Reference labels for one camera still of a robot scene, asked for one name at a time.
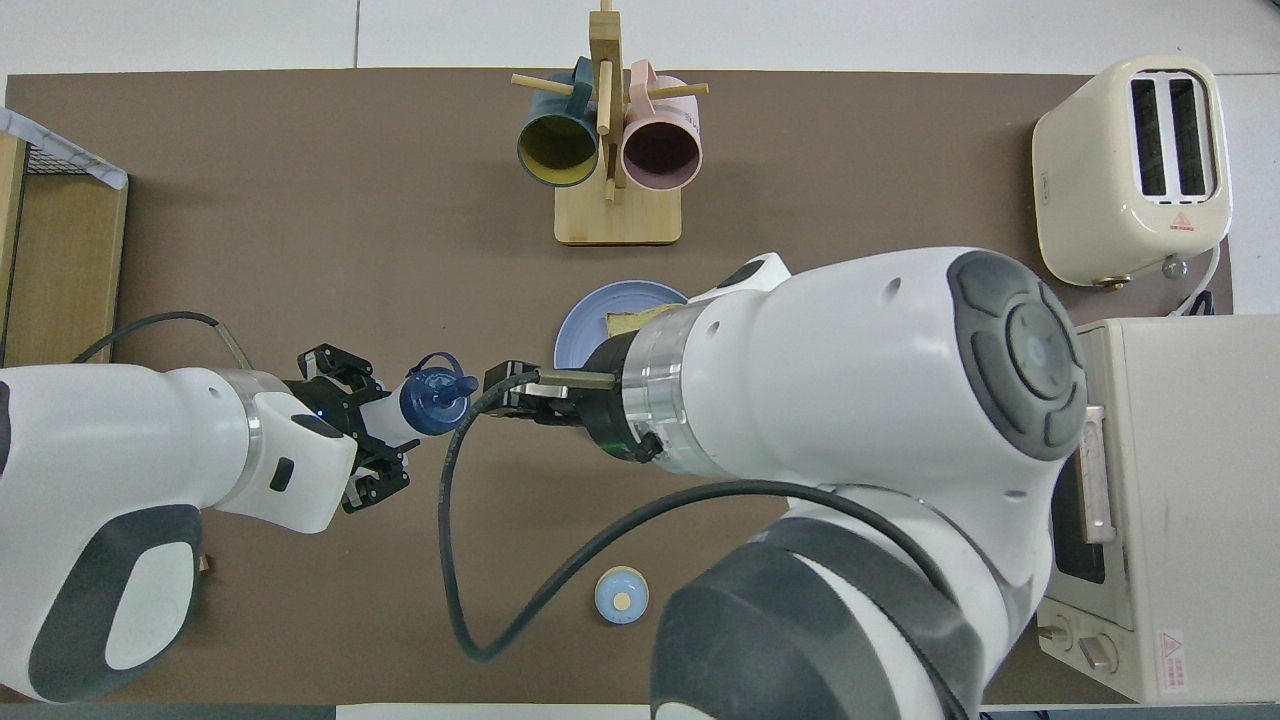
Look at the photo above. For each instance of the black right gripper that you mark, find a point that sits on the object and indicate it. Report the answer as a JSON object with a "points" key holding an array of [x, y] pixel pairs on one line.
{"points": [[605, 400]]}

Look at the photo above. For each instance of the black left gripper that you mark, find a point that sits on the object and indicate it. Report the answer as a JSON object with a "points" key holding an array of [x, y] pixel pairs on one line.
{"points": [[335, 400]]}

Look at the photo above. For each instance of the white blue-capped seasoning bottle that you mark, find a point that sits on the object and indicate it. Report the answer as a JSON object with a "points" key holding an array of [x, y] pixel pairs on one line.
{"points": [[435, 400]]}

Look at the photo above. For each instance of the toasted bread slice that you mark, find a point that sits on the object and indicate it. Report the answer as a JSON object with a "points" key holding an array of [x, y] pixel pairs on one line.
{"points": [[630, 322]]}

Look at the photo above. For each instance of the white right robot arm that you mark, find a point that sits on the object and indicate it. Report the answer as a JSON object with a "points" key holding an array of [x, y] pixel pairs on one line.
{"points": [[850, 350]]}

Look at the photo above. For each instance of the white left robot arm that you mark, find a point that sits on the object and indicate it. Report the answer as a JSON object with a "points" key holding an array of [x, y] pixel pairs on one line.
{"points": [[100, 450]]}

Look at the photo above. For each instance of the blue round plate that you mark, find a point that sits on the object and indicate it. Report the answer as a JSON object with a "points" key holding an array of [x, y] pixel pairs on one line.
{"points": [[585, 320]]}

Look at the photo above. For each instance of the brown table mat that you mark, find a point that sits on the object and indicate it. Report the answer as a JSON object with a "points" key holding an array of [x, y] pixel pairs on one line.
{"points": [[350, 250]]}

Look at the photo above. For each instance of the wooden mug tree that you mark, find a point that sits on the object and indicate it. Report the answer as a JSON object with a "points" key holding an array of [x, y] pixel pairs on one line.
{"points": [[620, 215]]}

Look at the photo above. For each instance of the small blue bell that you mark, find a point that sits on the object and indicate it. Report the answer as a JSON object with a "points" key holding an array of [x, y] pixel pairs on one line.
{"points": [[621, 595]]}

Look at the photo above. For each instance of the dark teal mug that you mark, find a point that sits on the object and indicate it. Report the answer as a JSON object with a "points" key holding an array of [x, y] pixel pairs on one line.
{"points": [[555, 150]]}

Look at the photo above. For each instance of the pink ribbed mug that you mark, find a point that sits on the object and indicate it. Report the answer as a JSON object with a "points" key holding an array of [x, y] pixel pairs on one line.
{"points": [[660, 150]]}

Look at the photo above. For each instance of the wooden shelf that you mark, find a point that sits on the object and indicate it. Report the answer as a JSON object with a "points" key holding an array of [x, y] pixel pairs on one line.
{"points": [[60, 270]]}

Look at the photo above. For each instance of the cream two-slot toaster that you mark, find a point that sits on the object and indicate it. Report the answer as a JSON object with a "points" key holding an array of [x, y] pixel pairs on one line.
{"points": [[1090, 170]]}

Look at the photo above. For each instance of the white toaster oven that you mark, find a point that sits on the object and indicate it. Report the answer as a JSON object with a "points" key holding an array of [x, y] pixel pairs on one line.
{"points": [[1190, 480]]}

